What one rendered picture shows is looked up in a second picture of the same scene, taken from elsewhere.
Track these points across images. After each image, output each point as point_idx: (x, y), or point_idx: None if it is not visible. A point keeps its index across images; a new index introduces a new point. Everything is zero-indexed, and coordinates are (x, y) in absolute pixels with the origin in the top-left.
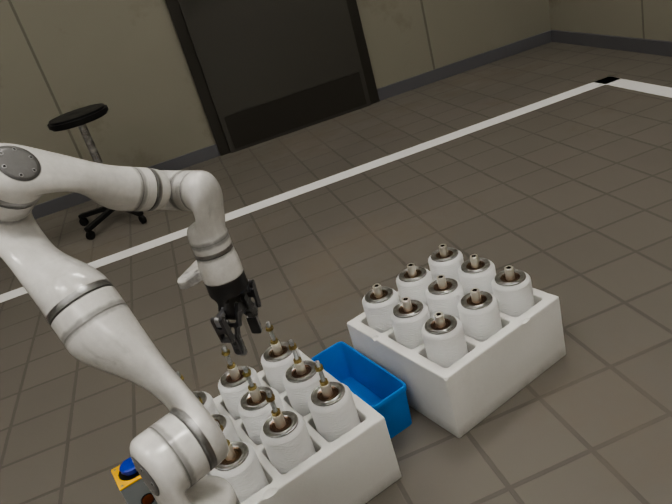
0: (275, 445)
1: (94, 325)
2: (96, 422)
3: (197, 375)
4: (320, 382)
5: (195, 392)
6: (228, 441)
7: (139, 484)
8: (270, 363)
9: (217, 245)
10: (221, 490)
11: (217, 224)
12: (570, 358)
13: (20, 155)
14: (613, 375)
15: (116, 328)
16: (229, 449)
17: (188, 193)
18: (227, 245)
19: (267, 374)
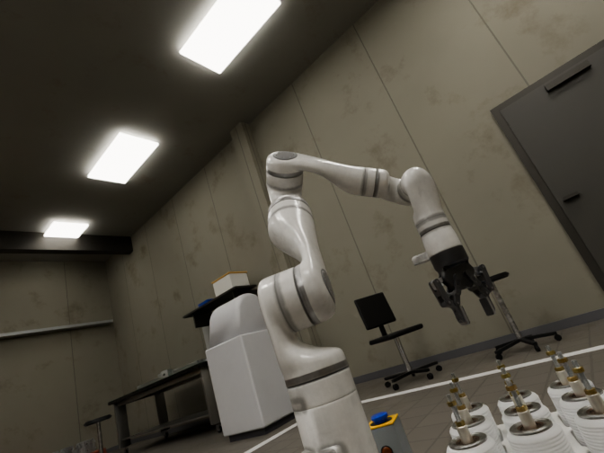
0: (517, 444)
1: (276, 214)
2: (443, 452)
3: None
4: (584, 389)
5: (475, 403)
6: (462, 421)
7: (379, 432)
8: (554, 389)
9: (430, 219)
10: (325, 349)
11: (429, 203)
12: None
13: (288, 153)
14: None
15: (286, 215)
16: (463, 430)
17: (402, 181)
18: (440, 221)
19: (555, 404)
